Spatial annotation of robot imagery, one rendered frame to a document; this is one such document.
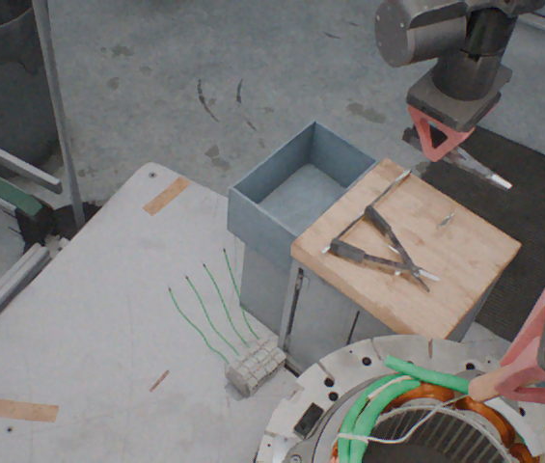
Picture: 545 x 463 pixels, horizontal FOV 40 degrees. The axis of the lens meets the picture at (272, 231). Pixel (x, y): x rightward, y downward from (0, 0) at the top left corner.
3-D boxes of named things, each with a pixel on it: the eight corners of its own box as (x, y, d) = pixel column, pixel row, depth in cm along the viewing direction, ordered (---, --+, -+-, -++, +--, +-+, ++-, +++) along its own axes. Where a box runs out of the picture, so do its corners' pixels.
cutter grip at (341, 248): (328, 250, 85) (330, 241, 83) (331, 244, 85) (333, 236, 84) (361, 263, 84) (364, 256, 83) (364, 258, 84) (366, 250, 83)
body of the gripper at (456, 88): (401, 105, 74) (418, 44, 68) (454, 56, 79) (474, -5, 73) (458, 138, 72) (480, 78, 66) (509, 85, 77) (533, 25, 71)
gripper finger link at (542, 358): (452, 394, 48) (560, 354, 41) (478, 307, 52) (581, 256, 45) (533, 448, 49) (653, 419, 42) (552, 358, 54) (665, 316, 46)
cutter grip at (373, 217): (362, 214, 88) (365, 205, 87) (367, 211, 88) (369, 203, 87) (384, 237, 86) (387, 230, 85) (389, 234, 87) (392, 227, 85)
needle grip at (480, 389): (464, 395, 52) (524, 372, 48) (470, 375, 53) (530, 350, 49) (482, 407, 53) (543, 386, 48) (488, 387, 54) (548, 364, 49)
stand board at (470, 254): (289, 255, 88) (291, 242, 87) (381, 168, 98) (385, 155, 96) (430, 359, 82) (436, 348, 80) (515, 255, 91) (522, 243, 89)
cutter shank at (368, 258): (362, 261, 83) (363, 258, 83) (363, 256, 83) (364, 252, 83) (415, 276, 83) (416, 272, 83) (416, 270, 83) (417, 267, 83)
